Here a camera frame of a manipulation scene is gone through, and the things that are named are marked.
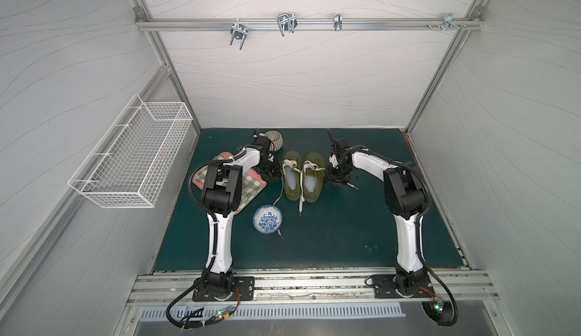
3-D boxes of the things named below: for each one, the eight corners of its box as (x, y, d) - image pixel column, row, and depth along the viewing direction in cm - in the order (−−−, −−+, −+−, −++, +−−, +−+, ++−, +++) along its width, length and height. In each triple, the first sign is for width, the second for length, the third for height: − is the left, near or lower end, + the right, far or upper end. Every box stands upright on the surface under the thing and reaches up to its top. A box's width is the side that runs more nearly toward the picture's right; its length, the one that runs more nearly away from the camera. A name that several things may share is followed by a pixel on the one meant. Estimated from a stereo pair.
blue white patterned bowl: (252, 234, 87) (251, 230, 84) (255, 209, 93) (254, 204, 90) (281, 234, 87) (281, 230, 84) (282, 209, 93) (282, 204, 90)
